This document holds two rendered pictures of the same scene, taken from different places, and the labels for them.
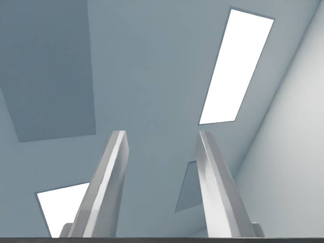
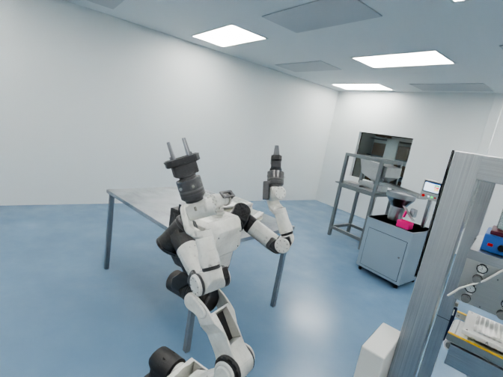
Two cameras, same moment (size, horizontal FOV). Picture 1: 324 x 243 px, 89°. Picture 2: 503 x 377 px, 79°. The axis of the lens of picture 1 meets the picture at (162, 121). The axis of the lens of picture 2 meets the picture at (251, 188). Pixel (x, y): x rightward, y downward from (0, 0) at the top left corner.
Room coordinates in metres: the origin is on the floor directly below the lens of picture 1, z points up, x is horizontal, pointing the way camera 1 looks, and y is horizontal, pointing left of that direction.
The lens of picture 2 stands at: (1.11, 0.32, 1.67)
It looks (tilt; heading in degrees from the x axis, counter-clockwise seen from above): 11 degrees down; 181
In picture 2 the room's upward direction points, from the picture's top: 10 degrees clockwise
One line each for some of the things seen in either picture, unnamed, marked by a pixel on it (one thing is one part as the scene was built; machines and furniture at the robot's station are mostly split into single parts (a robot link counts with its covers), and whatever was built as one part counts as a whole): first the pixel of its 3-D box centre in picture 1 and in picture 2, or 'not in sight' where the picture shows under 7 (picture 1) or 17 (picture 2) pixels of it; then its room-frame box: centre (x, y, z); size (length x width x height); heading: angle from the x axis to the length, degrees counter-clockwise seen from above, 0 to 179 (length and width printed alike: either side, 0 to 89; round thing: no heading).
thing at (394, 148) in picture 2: not in sight; (381, 158); (-6.00, 2.94, 1.43); 1.32 x 0.01 x 1.11; 40
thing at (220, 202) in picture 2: not in sight; (218, 202); (-0.26, 0.14, 1.30); 0.10 x 0.07 x 0.09; 150
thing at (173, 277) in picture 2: not in sight; (192, 285); (-0.31, 0.07, 0.83); 0.28 x 0.13 x 0.18; 60
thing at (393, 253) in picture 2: not in sight; (392, 249); (-2.86, 2.23, 0.38); 0.63 x 0.57 x 0.76; 40
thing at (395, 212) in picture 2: not in sight; (402, 208); (-2.93, 2.24, 0.95); 0.49 x 0.36 x 0.38; 40
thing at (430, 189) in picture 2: not in sight; (427, 204); (-2.79, 2.47, 1.07); 0.23 x 0.10 x 0.62; 40
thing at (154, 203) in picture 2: not in sight; (197, 209); (-1.67, -0.23, 0.82); 1.50 x 1.10 x 0.04; 50
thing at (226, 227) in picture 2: not in sight; (203, 238); (-0.29, 0.09, 1.10); 0.34 x 0.30 x 0.36; 150
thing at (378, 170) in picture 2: not in sight; (370, 205); (-3.78, 2.15, 0.75); 1.43 x 1.06 x 1.50; 40
